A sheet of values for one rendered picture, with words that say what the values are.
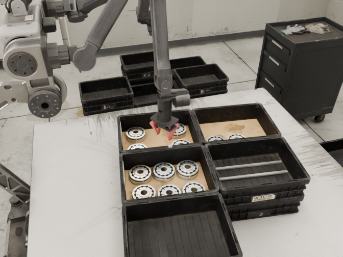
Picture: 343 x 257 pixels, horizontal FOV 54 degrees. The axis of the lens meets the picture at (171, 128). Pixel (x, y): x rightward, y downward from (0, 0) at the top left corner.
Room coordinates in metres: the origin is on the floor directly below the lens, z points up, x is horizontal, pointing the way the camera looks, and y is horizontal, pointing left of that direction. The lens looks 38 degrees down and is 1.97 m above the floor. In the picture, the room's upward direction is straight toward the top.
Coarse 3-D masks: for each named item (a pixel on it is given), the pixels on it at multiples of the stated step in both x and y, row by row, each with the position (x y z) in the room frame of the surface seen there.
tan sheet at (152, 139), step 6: (186, 126) 1.48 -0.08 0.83; (126, 132) 1.43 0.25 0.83; (150, 132) 1.43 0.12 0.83; (162, 132) 1.43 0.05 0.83; (186, 132) 1.43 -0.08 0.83; (126, 138) 1.38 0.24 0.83; (150, 138) 1.38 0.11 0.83; (156, 138) 1.38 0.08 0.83; (162, 138) 1.38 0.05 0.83; (186, 138) 1.38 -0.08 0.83; (126, 144) 1.33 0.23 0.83; (132, 144) 1.33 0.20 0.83; (144, 144) 1.33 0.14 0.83; (150, 144) 1.33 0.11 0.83; (156, 144) 1.33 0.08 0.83; (162, 144) 1.33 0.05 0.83; (168, 144) 1.33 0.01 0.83
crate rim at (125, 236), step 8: (216, 192) 0.91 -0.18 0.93; (152, 200) 0.87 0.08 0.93; (160, 200) 0.87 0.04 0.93; (168, 200) 0.87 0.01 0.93; (176, 200) 0.88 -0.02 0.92; (224, 208) 0.85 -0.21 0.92; (232, 232) 0.73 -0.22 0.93; (240, 248) 0.66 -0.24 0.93; (128, 256) 0.63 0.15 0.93; (232, 256) 0.63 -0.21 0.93; (240, 256) 0.63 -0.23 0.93
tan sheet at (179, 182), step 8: (152, 168) 1.15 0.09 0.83; (176, 168) 1.15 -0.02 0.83; (200, 168) 1.15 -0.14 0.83; (128, 176) 1.10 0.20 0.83; (152, 176) 1.10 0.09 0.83; (176, 176) 1.10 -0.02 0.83; (200, 176) 1.10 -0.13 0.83; (128, 184) 1.05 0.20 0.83; (152, 184) 1.05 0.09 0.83; (160, 184) 1.05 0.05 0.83; (168, 184) 1.05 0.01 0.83; (176, 184) 1.05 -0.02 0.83; (184, 184) 1.05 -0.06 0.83; (128, 192) 1.00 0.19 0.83
